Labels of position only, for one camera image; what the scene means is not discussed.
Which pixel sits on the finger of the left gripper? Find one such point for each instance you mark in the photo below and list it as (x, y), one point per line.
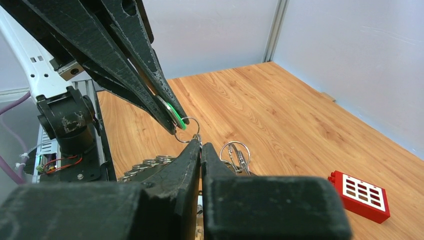
(112, 41)
(131, 27)

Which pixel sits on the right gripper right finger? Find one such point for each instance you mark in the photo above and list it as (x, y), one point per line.
(268, 207)

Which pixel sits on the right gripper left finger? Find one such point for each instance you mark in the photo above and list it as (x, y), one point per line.
(162, 207)

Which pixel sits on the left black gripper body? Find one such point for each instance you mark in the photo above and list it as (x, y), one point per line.
(73, 30)

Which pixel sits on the large grey toothed keyring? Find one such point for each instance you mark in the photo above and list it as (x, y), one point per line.
(234, 154)

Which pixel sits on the green key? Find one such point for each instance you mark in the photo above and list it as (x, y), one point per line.
(179, 122)

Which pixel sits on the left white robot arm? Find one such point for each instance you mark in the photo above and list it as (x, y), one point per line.
(37, 62)

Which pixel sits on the red window toy brick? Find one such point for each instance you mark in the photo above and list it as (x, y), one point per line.
(361, 197)

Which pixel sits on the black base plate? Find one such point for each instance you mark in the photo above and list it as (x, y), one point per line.
(83, 154)

